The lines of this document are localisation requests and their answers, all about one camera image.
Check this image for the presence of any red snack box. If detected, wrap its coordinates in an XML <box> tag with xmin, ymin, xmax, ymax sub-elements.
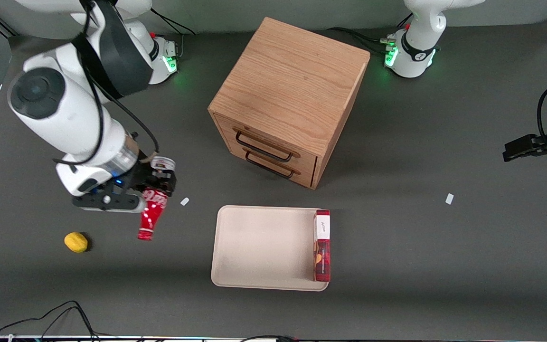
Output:
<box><xmin>313</xmin><ymin>209</ymin><xmax>331</xmax><ymax>283</ymax></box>

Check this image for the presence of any black left arm base cable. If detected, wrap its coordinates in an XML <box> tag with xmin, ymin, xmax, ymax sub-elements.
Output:
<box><xmin>326</xmin><ymin>13</ymin><xmax>414</xmax><ymax>54</ymax></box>

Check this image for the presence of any black looped floor cable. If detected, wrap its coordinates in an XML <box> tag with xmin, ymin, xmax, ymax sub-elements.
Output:
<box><xmin>0</xmin><ymin>300</ymin><xmax>102</xmax><ymax>342</ymax></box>

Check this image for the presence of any black cable at table edge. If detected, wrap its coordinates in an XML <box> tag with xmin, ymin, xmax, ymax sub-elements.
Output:
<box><xmin>239</xmin><ymin>334</ymin><xmax>299</xmax><ymax>342</ymax></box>

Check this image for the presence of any black right arm base cable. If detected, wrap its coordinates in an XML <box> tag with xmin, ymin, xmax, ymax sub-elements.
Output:
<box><xmin>150</xmin><ymin>7</ymin><xmax>197</xmax><ymax>60</ymax></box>

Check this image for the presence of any red coke bottle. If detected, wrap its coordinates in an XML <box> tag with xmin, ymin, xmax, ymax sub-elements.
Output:
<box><xmin>137</xmin><ymin>156</ymin><xmax>177</xmax><ymax>241</ymax></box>

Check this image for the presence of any yellow lemon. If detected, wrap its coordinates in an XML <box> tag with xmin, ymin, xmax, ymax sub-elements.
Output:
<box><xmin>64</xmin><ymin>231</ymin><xmax>89</xmax><ymax>254</ymax></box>

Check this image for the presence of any beige plastic tray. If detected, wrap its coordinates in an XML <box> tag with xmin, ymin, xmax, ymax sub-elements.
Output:
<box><xmin>210</xmin><ymin>205</ymin><xmax>331</xmax><ymax>292</ymax></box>

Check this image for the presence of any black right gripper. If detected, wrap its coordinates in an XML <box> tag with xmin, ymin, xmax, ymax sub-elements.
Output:
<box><xmin>111</xmin><ymin>164</ymin><xmax>178</xmax><ymax>200</ymax></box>

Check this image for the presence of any black arm base cable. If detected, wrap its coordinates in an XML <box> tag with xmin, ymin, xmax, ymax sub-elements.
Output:
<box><xmin>326</xmin><ymin>13</ymin><xmax>414</xmax><ymax>54</ymax></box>
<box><xmin>150</xmin><ymin>7</ymin><xmax>197</xmax><ymax>60</ymax></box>

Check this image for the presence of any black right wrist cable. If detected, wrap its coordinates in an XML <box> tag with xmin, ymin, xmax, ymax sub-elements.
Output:
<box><xmin>54</xmin><ymin>0</ymin><xmax>160</xmax><ymax>167</ymax></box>

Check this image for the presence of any black metal drawer handle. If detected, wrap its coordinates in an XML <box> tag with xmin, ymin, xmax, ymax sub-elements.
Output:
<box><xmin>235</xmin><ymin>130</ymin><xmax>295</xmax><ymax>163</ymax></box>
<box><xmin>245</xmin><ymin>151</ymin><xmax>297</xmax><ymax>180</ymax></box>

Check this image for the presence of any wooden drawer cabinet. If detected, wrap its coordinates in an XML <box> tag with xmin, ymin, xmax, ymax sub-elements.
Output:
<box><xmin>208</xmin><ymin>17</ymin><xmax>371</xmax><ymax>190</ymax></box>

